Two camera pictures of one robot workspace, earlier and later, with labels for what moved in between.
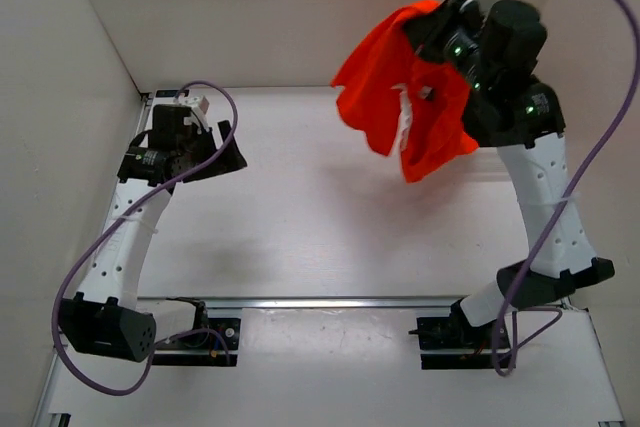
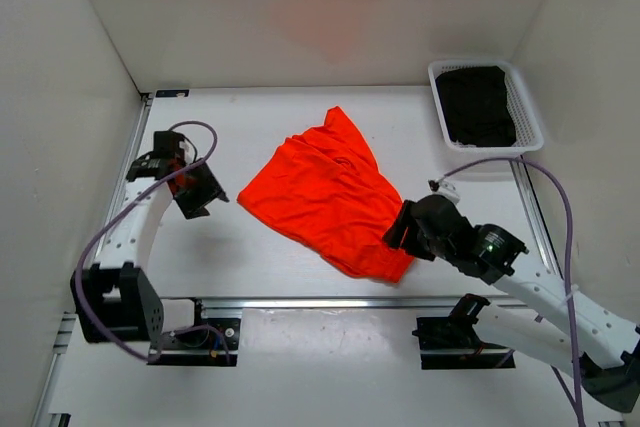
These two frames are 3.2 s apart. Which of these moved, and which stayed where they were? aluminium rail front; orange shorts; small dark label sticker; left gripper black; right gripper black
Moved: left gripper black; right gripper black; orange shorts
Stayed: aluminium rail front; small dark label sticker
